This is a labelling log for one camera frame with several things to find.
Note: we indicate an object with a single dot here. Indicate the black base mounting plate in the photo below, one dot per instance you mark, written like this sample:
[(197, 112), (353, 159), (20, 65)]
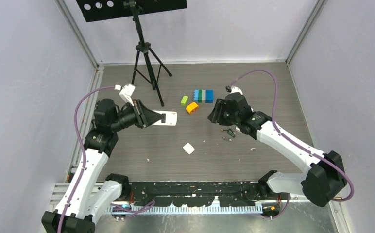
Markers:
[(198, 194)]

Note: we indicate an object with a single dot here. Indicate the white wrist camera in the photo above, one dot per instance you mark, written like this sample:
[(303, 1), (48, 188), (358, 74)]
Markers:
[(125, 92), (231, 89)]

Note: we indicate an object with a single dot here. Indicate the black tripod stand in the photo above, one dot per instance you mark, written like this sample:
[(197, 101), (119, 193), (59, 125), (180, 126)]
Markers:
[(144, 48)]

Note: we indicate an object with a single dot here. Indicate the white battery cover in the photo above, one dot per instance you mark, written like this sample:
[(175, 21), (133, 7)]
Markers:
[(188, 148)]

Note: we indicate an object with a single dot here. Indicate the blue green toy block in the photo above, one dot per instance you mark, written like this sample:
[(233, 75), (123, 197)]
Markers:
[(203, 96)]

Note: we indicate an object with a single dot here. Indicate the black perforated plate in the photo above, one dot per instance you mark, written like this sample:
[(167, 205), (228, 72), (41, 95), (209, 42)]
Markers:
[(98, 10)]

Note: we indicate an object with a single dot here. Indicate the white remote with red keypad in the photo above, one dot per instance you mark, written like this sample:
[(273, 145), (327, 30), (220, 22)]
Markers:
[(170, 118)]

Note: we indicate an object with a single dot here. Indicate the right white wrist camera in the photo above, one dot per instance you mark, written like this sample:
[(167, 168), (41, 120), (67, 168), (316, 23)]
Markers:
[(231, 89)]

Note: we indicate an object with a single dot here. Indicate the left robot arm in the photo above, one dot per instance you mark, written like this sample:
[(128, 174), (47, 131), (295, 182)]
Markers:
[(79, 211)]

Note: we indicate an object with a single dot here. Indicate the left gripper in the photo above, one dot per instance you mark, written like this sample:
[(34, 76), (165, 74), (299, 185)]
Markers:
[(144, 116)]

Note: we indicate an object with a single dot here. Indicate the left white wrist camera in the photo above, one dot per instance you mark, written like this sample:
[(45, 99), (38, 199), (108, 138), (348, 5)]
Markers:
[(125, 92)]

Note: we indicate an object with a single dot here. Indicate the orange toy brick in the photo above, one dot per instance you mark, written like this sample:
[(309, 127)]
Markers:
[(192, 108)]

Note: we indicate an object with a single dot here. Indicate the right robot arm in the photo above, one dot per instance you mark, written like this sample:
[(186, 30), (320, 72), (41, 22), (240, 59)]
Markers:
[(321, 175)]

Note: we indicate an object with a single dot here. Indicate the green toy brick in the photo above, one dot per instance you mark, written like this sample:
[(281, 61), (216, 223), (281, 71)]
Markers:
[(184, 100)]

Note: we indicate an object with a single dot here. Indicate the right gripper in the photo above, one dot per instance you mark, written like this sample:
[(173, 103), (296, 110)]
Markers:
[(216, 116)]

